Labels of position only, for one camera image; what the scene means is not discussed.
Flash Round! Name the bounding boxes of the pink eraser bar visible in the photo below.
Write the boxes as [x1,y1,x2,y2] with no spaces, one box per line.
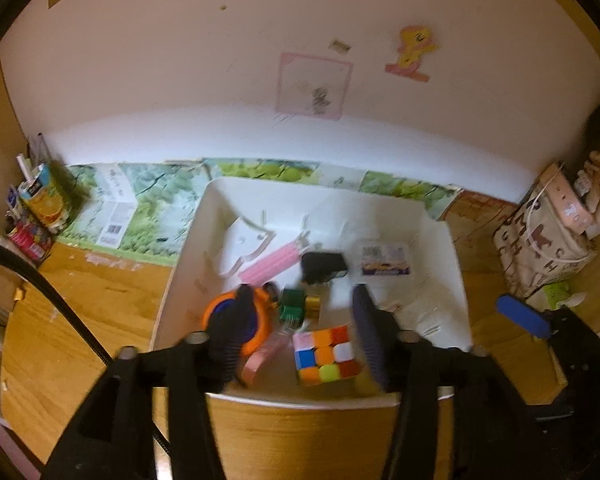
[237,232,311,286]

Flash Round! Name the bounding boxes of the multicoloured puzzle cube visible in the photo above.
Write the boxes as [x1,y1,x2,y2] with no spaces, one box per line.
[292,325,363,387]

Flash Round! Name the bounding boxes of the thick black cable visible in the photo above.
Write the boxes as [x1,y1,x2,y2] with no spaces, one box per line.
[0,237,116,366]

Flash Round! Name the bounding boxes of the printed canvas bag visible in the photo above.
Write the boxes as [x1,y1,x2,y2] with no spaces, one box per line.
[492,175,598,301]

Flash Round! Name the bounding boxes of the pink square wall sticker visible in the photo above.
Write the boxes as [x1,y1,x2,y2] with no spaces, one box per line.
[275,51,355,121]

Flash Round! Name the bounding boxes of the orange juice carton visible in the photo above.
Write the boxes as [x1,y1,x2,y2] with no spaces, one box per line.
[17,162,83,233]

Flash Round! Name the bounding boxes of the yellow pony wall sticker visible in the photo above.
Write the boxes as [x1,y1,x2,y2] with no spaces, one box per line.
[384,25,442,81]

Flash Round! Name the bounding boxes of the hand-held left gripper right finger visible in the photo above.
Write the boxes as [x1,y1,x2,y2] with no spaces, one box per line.
[351,284,546,480]

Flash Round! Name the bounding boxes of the green tissue pack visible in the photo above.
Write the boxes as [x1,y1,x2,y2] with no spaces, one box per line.
[527,280,588,313]

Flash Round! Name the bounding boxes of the orange round toy blue face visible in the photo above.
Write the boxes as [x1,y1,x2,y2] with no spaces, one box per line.
[202,285,276,356]

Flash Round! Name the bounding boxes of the white whale-shaped holder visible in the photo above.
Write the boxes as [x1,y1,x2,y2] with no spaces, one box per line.
[215,215,276,278]

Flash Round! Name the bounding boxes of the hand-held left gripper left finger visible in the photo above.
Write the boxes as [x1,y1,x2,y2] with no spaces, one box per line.
[40,285,256,480]

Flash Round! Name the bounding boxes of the green grape wall poster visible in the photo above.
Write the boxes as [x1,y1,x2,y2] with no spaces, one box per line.
[60,157,463,266]

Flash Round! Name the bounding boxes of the pink oval case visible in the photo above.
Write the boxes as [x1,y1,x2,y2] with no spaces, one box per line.
[237,330,293,388]

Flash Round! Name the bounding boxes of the white plastic storage bin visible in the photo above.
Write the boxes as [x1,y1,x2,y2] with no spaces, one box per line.
[150,176,473,408]

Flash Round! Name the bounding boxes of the clear plastic box blue label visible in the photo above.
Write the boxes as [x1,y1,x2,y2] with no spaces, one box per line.
[352,240,412,278]

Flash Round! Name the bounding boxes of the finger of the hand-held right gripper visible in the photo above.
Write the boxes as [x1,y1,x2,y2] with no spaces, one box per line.
[495,294,561,343]

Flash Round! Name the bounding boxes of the pink round tin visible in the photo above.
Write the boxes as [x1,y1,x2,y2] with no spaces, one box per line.
[540,162,596,233]

